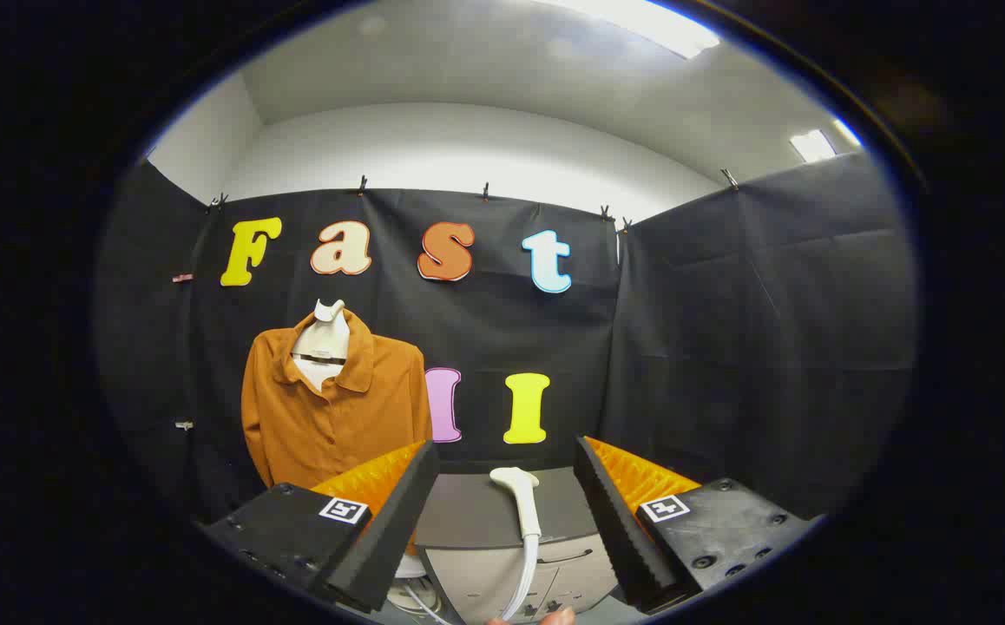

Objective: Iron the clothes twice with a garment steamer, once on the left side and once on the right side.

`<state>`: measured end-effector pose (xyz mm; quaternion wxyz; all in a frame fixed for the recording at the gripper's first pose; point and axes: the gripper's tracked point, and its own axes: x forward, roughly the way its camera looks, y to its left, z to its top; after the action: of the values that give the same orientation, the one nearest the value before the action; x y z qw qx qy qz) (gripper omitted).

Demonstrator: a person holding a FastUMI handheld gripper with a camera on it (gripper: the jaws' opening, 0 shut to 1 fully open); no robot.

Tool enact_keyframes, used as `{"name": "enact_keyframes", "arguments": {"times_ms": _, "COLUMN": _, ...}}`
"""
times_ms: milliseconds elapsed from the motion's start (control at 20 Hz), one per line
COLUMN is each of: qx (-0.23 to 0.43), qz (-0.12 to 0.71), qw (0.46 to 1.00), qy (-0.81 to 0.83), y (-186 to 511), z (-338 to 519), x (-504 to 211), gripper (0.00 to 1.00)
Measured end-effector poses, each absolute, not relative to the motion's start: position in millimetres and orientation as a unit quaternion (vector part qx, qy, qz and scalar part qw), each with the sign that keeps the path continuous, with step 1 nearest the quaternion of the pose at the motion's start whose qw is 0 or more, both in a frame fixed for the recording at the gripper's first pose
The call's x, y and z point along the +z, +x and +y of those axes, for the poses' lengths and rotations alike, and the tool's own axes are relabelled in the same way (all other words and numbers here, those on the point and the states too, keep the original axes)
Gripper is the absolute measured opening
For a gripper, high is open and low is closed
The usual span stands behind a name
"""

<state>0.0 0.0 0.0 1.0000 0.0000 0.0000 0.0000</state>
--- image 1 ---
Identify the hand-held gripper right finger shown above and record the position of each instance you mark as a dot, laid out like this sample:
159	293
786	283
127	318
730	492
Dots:
620	529

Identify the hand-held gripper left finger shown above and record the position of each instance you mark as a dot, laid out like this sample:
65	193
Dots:
385	529

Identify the white garment steamer head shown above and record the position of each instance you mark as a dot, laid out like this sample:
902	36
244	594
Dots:
522	499

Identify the orange button-up shirt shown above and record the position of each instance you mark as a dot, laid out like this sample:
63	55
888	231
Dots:
329	434

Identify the white garment hanger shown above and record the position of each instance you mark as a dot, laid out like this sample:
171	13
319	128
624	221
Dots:
322	334

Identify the white rounded appliance base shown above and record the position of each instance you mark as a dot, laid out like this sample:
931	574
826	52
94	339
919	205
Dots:
411	569

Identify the black backdrop cloth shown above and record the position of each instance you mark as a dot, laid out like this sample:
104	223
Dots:
728	347

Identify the small ceiling light panel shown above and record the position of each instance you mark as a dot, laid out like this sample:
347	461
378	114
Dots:
812	145

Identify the long ceiling light panel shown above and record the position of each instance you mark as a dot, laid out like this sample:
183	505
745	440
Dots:
641	22

